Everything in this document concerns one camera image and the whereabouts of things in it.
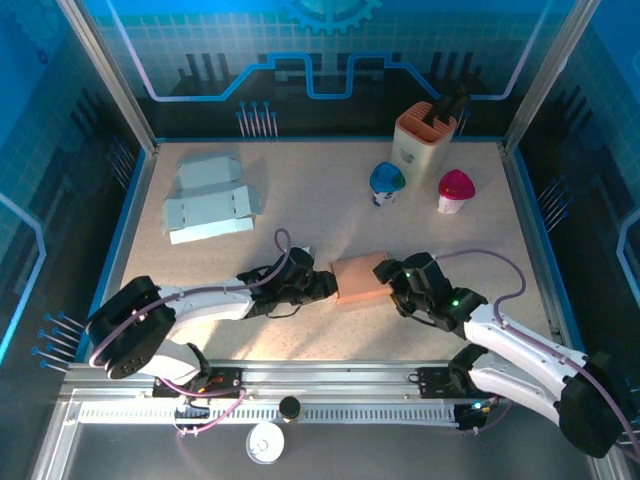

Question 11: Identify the light blue paper box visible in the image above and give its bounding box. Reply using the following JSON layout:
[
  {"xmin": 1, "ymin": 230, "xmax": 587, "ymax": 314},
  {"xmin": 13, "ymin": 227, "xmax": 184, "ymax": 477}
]
[{"xmin": 160, "ymin": 152, "xmax": 264, "ymax": 246}]

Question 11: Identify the white cup with pink lid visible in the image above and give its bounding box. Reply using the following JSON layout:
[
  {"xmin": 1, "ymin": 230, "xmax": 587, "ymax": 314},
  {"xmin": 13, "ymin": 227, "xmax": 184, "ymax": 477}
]
[{"xmin": 437, "ymin": 168, "xmax": 477, "ymax": 216}]

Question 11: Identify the white cup with blue lid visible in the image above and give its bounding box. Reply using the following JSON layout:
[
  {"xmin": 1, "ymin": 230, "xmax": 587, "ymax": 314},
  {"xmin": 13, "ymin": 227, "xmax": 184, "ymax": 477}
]
[{"xmin": 368, "ymin": 161, "xmax": 407, "ymax": 208}]

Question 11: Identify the small circuit board with LEDs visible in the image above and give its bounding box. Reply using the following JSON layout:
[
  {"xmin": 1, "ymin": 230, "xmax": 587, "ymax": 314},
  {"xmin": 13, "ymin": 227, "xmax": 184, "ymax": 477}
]
[{"xmin": 457, "ymin": 397, "xmax": 496, "ymax": 432}]

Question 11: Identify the beige knife block orange top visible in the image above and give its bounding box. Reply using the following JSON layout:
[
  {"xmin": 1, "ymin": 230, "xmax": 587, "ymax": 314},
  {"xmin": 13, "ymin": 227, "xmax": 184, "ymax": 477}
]
[{"xmin": 391, "ymin": 101, "xmax": 458, "ymax": 189}]

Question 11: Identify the white round lid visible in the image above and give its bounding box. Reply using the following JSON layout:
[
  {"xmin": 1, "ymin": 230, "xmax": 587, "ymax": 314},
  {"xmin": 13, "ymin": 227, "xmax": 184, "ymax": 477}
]
[{"xmin": 244, "ymin": 422, "xmax": 286, "ymax": 465}]

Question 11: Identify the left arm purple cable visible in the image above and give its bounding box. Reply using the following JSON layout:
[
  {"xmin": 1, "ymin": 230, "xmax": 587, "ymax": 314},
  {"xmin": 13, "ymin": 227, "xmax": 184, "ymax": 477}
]
[{"xmin": 88, "ymin": 227, "xmax": 296, "ymax": 439}]

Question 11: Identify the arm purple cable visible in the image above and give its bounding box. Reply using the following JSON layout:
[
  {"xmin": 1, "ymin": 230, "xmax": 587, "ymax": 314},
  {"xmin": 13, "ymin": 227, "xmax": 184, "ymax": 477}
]
[
  {"xmin": 433, "ymin": 248, "xmax": 640, "ymax": 464},
  {"xmin": 88, "ymin": 227, "xmax": 296, "ymax": 439}
]

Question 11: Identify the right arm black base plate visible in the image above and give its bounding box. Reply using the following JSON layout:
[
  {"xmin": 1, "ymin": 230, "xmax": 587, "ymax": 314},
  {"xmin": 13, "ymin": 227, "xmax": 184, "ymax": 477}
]
[{"xmin": 416, "ymin": 366, "xmax": 510, "ymax": 400}]

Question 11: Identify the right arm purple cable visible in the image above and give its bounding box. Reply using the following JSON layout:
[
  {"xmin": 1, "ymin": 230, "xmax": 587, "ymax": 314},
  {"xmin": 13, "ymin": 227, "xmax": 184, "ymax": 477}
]
[{"xmin": 433, "ymin": 248, "xmax": 640, "ymax": 464}]

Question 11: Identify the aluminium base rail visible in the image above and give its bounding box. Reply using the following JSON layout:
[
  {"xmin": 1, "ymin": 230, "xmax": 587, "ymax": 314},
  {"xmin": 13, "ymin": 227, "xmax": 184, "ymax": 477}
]
[{"xmin": 58, "ymin": 358, "xmax": 604, "ymax": 404}]

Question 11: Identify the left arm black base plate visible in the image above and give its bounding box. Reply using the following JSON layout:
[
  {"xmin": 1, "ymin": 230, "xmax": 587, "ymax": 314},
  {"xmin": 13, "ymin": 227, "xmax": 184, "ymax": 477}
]
[{"xmin": 151, "ymin": 366, "xmax": 247, "ymax": 400}]

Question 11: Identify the black cylinder with gold ring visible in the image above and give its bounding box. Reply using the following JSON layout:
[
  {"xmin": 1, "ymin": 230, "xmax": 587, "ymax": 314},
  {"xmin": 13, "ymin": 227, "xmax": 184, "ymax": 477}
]
[{"xmin": 278, "ymin": 395, "xmax": 303, "ymax": 425}]

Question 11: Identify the white slotted cable duct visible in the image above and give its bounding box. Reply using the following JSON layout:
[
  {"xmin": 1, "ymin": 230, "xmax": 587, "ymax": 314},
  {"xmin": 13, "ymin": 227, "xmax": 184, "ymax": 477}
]
[{"xmin": 77, "ymin": 403, "xmax": 460, "ymax": 427}]

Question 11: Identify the black knife handle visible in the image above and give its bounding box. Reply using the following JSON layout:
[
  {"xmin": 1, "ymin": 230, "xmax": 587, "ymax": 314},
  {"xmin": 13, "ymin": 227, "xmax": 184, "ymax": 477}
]
[
  {"xmin": 446, "ymin": 83, "xmax": 472, "ymax": 117},
  {"xmin": 424, "ymin": 95, "xmax": 457, "ymax": 124}
]

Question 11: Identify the aluminium frame post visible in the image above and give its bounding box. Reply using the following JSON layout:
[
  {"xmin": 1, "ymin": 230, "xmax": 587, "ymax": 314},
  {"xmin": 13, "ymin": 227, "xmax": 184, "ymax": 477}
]
[
  {"xmin": 55, "ymin": 0, "xmax": 160, "ymax": 155},
  {"xmin": 501, "ymin": 0, "xmax": 603, "ymax": 155}
]

